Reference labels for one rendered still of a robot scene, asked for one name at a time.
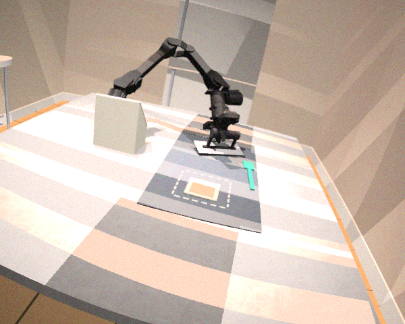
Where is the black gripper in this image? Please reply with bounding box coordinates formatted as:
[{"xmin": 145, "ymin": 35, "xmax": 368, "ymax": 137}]
[{"xmin": 203, "ymin": 102, "xmax": 238, "ymax": 143}]

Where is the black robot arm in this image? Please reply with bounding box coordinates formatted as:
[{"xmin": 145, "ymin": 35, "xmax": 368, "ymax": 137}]
[{"xmin": 108, "ymin": 37, "xmax": 243, "ymax": 105}]

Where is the white square tile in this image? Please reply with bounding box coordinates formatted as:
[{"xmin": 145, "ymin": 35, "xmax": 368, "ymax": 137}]
[{"xmin": 184, "ymin": 178, "xmax": 221, "ymax": 202}]

